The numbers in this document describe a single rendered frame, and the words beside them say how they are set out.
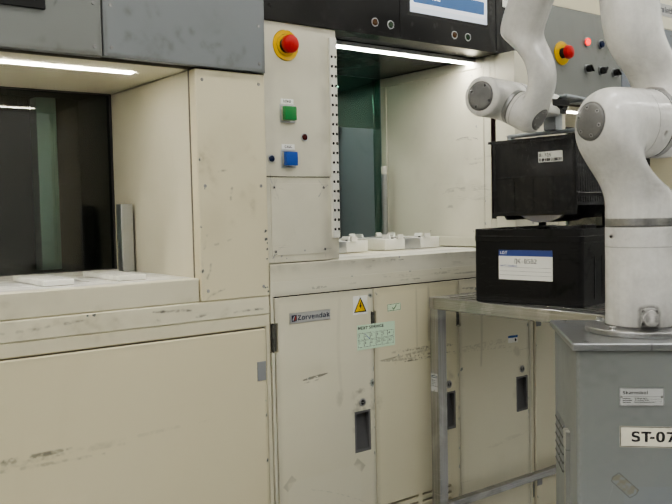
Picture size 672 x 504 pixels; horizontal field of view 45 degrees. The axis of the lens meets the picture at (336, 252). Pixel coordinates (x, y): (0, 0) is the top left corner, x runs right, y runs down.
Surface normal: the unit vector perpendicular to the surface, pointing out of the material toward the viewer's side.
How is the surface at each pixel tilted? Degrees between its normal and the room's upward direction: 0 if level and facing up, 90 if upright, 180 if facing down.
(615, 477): 90
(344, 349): 90
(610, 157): 128
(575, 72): 90
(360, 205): 90
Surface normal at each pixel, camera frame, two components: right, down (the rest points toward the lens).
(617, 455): -0.13, 0.05
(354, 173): -0.79, 0.05
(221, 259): 0.61, 0.03
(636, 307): -0.45, 0.06
